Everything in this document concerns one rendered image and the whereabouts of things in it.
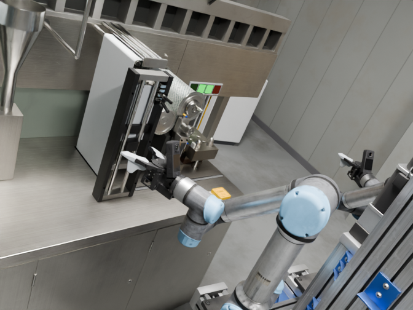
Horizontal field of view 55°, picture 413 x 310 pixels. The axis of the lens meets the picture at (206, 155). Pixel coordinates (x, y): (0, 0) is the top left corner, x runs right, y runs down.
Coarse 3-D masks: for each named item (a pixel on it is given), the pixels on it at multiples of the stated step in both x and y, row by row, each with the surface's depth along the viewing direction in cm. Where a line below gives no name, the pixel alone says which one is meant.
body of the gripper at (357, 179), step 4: (356, 164) 191; (360, 164) 192; (352, 168) 196; (356, 168) 191; (360, 168) 190; (348, 172) 197; (352, 172) 195; (356, 172) 191; (364, 172) 186; (368, 172) 185; (348, 176) 196; (352, 176) 193; (356, 176) 192; (360, 176) 186; (356, 180) 192; (360, 184) 188
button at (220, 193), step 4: (216, 188) 188; (220, 188) 189; (212, 192) 186; (216, 192) 185; (220, 192) 186; (224, 192) 188; (216, 196) 184; (220, 196) 183; (224, 196) 184; (228, 196) 186
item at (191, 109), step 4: (192, 100) 171; (196, 100) 172; (188, 104) 170; (192, 104) 170; (196, 104) 171; (200, 104) 173; (188, 108) 170; (192, 108) 172; (196, 108) 173; (188, 112) 171; (192, 112) 173; (196, 112) 174
